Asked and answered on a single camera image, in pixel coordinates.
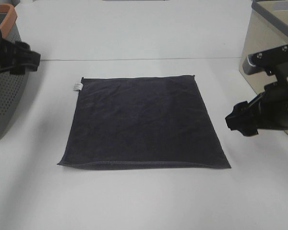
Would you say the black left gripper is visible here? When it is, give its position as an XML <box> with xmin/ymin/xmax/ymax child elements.
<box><xmin>0</xmin><ymin>38</ymin><xmax>41</xmax><ymax>75</ymax></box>

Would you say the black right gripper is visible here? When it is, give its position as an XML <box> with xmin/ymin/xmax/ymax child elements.
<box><xmin>225</xmin><ymin>82</ymin><xmax>288</xmax><ymax>137</ymax></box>

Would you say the dark navy towel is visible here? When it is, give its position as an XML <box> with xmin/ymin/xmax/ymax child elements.
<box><xmin>59</xmin><ymin>75</ymin><xmax>230</xmax><ymax>170</ymax></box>

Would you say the grey perforated basket orange rim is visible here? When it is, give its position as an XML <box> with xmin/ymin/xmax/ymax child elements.
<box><xmin>0</xmin><ymin>3</ymin><xmax>29</xmax><ymax>139</ymax></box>

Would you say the beige basket with grey rim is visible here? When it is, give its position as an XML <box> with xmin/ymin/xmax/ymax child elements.
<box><xmin>239</xmin><ymin>0</ymin><xmax>288</xmax><ymax>134</ymax></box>

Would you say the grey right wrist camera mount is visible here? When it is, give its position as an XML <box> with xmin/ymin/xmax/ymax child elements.
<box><xmin>242</xmin><ymin>44</ymin><xmax>288</xmax><ymax>84</ymax></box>

